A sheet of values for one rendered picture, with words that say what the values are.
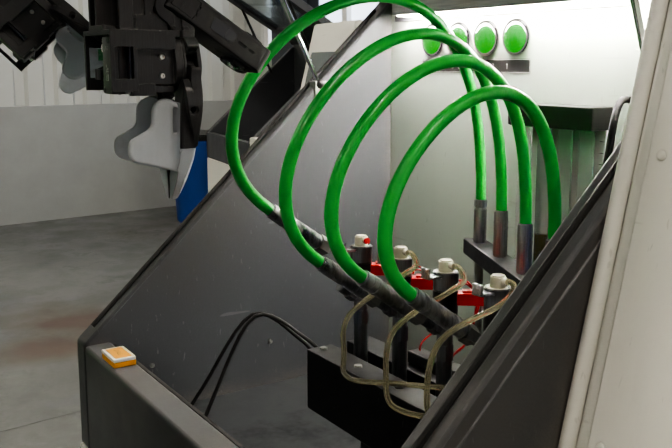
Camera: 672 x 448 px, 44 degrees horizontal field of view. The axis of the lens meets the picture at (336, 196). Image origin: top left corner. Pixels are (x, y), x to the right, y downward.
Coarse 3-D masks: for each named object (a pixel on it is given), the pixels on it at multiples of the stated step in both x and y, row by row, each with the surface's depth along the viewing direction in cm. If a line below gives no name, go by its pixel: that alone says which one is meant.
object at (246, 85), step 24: (336, 0) 98; (360, 0) 99; (384, 0) 102; (408, 0) 103; (432, 24) 107; (240, 96) 93; (480, 120) 112; (480, 144) 113; (240, 168) 94; (480, 168) 114; (480, 192) 114
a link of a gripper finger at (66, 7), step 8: (48, 0) 93; (56, 0) 93; (64, 0) 93; (56, 8) 92; (64, 8) 92; (72, 8) 92; (64, 16) 92; (72, 16) 93; (80, 16) 93; (64, 24) 94; (72, 24) 93; (80, 24) 93; (88, 24) 93; (80, 32) 93
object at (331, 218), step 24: (408, 72) 85; (432, 72) 86; (480, 72) 91; (384, 96) 83; (360, 120) 83; (336, 168) 82; (528, 168) 96; (336, 192) 82; (528, 192) 96; (336, 216) 82; (528, 216) 97; (336, 240) 82; (528, 240) 97; (528, 264) 97; (384, 288) 86; (408, 312) 88
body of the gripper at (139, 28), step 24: (96, 0) 71; (120, 0) 70; (144, 0) 72; (96, 24) 71; (120, 24) 71; (144, 24) 72; (168, 24) 73; (120, 48) 70; (144, 48) 70; (168, 48) 72; (192, 48) 73; (96, 72) 74; (120, 72) 71; (144, 72) 71; (168, 72) 72; (168, 96) 77
